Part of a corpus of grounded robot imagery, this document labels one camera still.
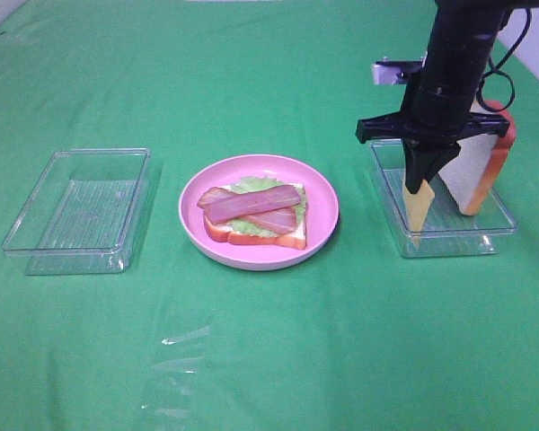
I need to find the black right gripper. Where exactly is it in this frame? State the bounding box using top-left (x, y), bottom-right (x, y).
top-left (356, 71), bottom-right (509, 194)

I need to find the yellow toy cheese slice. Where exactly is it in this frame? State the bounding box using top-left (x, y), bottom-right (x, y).
top-left (402, 180), bottom-right (435, 250)

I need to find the toy bread slice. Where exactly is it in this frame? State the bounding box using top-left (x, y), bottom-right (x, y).
top-left (203, 181), bottom-right (307, 251)
top-left (439, 110), bottom-right (517, 216)

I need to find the toy bacon strip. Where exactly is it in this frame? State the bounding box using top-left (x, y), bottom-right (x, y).
top-left (198, 184), bottom-right (302, 224)
top-left (197, 185), bottom-right (302, 234)

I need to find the toy lettuce leaf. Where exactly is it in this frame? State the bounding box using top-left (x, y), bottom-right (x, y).
top-left (223, 176), bottom-right (307, 239)

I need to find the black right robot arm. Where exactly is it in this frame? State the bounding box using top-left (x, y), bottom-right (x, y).
top-left (356, 1), bottom-right (539, 194)

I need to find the right clear plastic tray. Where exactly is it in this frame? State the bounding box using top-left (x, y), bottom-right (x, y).
top-left (367, 139), bottom-right (517, 258)

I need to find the clear plastic tray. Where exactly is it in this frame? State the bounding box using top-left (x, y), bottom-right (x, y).
top-left (367, 139), bottom-right (517, 258)
top-left (2, 148), bottom-right (151, 276)

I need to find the pink round plate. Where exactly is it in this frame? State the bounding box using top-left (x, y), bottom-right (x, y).
top-left (178, 154), bottom-right (340, 271)

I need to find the left clear plastic tray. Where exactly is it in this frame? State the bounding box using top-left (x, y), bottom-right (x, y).
top-left (2, 148), bottom-right (151, 276)

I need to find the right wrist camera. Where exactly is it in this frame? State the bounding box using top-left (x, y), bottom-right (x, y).
top-left (371, 58), bottom-right (424, 85)

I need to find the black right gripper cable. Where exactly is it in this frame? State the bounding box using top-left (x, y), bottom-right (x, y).
top-left (475, 6), bottom-right (534, 113)

